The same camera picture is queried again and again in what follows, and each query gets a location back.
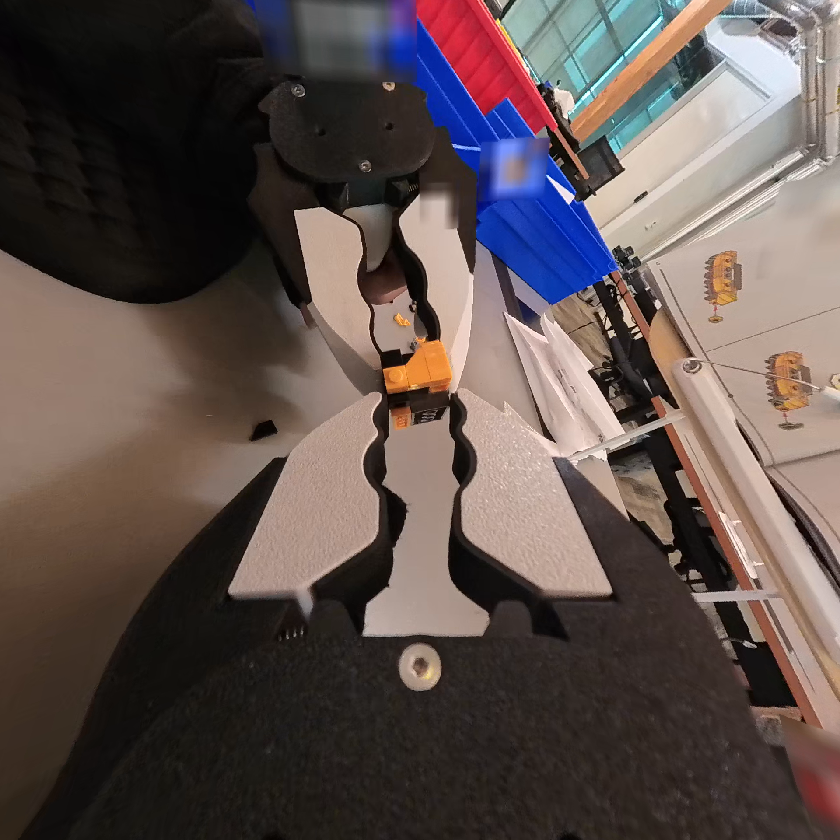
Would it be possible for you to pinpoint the page holder cord white bead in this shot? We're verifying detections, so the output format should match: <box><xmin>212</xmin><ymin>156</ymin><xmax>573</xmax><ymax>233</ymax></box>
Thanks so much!
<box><xmin>686</xmin><ymin>360</ymin><xmax>840</xmax><ymax>403</ymax></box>

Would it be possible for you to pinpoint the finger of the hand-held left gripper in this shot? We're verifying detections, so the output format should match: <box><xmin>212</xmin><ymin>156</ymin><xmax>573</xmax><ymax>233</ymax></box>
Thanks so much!
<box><xmin>395</xmin><ymin>187</ymin><xmax>478</xmax><ymax>395</ymax></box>
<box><xmin>293</xmin><ymin>205</ymin><xmax>389</xmax><ymax>396</ymax></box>

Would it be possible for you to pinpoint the orange black lego car assembly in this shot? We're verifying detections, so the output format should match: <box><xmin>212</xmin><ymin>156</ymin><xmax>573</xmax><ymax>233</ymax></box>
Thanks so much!
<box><xmin>381</xmin><ymin>340</ymin><xmax>455</xmax><ymax>432</ymax></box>

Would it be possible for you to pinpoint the blue plastic storage bin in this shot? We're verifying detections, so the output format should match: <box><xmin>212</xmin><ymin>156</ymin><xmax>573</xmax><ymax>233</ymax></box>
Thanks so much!
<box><xmin>476</xmin><ymin>98</ymin><xmax>619</xmax><ymax>322</ymax></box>
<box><xmin>413</xmin><ymin>16</ymin><xmax>578</xmax><ymax>198</ymax></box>

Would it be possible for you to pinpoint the person's left hand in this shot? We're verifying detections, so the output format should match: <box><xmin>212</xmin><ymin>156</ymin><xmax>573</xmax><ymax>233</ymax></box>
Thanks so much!
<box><xmin>364</xmin><ymin>259</ymin><xmax>408</xmax><ymax>304</ymax></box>

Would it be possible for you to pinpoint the lego instruction booklet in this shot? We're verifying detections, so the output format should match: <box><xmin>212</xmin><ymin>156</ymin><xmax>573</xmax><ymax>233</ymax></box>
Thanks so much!
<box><xmin>646</xmin><ymin>220</ymin><xmax>840</xmax><ymax>473</ymax></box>

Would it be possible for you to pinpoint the silver air duct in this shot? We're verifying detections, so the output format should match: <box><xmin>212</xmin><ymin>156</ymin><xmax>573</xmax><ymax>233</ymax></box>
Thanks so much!
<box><xmin>738</xmin><ymin>0</ymin><xmax>840</xmax><ymax>175</ymax></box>

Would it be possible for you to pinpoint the white paper bag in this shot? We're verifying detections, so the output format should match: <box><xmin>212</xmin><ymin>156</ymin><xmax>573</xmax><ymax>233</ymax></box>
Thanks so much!
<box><xmin>504</xmin><ymin>311</ymin><xmax>624</xmax><ymax>460</ymax></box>

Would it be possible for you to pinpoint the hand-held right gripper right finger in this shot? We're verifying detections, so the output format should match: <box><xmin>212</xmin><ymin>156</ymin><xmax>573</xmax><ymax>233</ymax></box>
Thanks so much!
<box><xmin>448</xmin><ymin>387</ymin><xmax>616</xmax><ymax>605</ymax></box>

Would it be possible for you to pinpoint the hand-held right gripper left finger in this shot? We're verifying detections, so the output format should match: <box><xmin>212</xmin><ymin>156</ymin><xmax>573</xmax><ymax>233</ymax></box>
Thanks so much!
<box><xmin>228</xmin><ymin>392</ymin><xmax>408</xmax><ymax>608</ymax></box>

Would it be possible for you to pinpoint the red plastic storage bin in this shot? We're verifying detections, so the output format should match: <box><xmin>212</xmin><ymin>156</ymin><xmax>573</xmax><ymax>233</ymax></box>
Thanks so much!
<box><xmin>416</xmin><ymin>0</ymin><xmax>559</xmax><ymax>132</ymax></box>

